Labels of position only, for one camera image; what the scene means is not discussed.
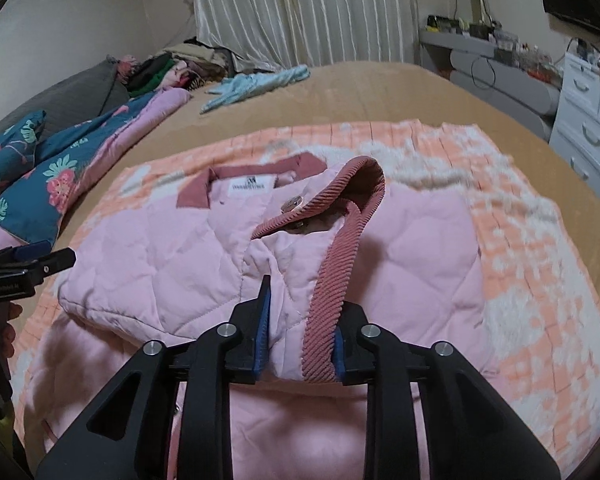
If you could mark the teal floral quilt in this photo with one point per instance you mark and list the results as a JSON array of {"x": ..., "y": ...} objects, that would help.
[{"x": 80, "y": 160}]

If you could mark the pink quilted jacket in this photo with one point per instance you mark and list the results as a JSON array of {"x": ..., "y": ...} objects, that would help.
[{"x": 155, "y": 260}]

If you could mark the small table mirror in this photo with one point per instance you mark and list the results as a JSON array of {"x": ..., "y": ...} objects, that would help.
[{"x": 472, "y": 5}]

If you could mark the white chest of drawers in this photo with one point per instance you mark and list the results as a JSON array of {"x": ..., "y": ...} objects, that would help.
[{"x": 590, "y": 120}]

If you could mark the white striped curtain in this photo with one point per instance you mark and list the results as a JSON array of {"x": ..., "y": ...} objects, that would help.
[{"x": 305, "y": 10}]

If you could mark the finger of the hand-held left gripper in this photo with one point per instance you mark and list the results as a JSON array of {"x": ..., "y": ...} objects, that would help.
[
  {"x": 27, "y": 251},
  {"x": 50, "y": 262}
]

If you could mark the light blue garment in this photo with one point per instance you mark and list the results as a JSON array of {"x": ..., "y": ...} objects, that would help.
[{"x": 250, "y": 85}]

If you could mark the grey dressing shelf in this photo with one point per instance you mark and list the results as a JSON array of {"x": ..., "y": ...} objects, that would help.
[{"x": 505, "y": 80}]

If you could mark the person's left hand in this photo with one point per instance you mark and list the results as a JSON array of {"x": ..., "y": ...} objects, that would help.
[{"x": 10, "y": 332}]

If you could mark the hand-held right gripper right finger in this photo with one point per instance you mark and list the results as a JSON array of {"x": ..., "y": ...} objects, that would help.
[{"x": 340, "y": 355}]

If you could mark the grey headboard cushion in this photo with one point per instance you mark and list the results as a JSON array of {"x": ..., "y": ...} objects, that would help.
[{"x": 65, "y": 95}]

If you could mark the orange checked blanket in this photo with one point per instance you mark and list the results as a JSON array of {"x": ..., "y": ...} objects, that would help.
[{"x": 530, "y": 260}]

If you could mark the pile of mixed clothes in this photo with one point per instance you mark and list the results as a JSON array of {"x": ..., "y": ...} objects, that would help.
[{"x": 180, "y": 67}]

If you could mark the clutter of small bottles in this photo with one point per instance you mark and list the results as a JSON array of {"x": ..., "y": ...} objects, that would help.
[{"x": 510, "y": 40}]

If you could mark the teal floral pillow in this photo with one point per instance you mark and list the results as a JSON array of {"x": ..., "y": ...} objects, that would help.
[{"x": 10, "y": 150}]

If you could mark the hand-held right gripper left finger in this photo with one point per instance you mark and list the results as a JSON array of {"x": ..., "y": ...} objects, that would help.
[{"x": 261, "y": 330}]

